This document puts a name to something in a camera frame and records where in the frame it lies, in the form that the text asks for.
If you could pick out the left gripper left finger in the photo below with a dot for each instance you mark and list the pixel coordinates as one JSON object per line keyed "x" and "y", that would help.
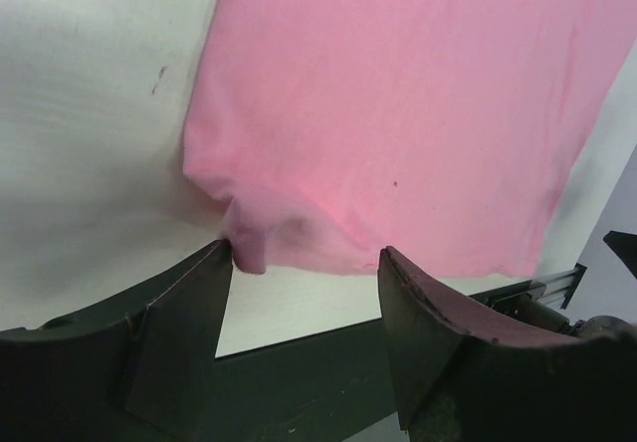
{"x": 135, "y": 366}

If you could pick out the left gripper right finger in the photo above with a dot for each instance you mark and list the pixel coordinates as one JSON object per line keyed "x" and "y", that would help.
{"x": 459, "y": 367}

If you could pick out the pink t-shirt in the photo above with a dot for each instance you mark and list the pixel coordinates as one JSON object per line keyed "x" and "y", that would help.
{"x": 331, "y": 129}

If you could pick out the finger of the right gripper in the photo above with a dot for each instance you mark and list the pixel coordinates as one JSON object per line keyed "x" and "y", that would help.
{"x": 624, "y": 246}

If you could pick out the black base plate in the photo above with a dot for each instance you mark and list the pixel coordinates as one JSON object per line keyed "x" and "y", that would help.
{"x": 324, "y": 387}

